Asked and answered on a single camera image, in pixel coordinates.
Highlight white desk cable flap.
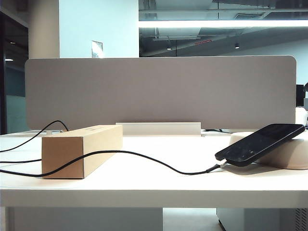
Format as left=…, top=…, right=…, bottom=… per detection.
left=115, top=121, right=202, bottom=137

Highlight black charging cable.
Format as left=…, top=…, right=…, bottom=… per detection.
left=0, top=120, right=227, bottom=179

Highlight long ceiling light strip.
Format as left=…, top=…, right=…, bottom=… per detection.
left=138, top=20, right=308, bottom=28

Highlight white desktop appliance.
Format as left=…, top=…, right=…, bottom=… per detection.
left=295, top=107, right=308, bottom=128

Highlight white desk support panel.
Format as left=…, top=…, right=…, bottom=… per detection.
left=4, top=206, right=164, bottom=231

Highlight white pulp paper tray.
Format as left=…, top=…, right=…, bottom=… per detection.
left=230, top=131, right=308, bottom=170

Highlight black smartphone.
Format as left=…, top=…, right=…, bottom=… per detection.
left=214, top=123, right=306, bottom=167

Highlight brown cardboard box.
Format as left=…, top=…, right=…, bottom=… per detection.
left=41, top=124, right=124, bottom=180

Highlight grey fabric desk divider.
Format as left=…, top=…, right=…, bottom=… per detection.
left=25, top=55, right=297, bottom=131

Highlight white power strip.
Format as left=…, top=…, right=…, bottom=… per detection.
left=23, top=129, right=67, bottom=136

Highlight black computer monitor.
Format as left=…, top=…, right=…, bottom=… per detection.
left=296, top=82, right=308, bottom=107

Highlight framed wall sign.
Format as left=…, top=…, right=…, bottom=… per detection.
left=91, top=40, right=104, bottom=59

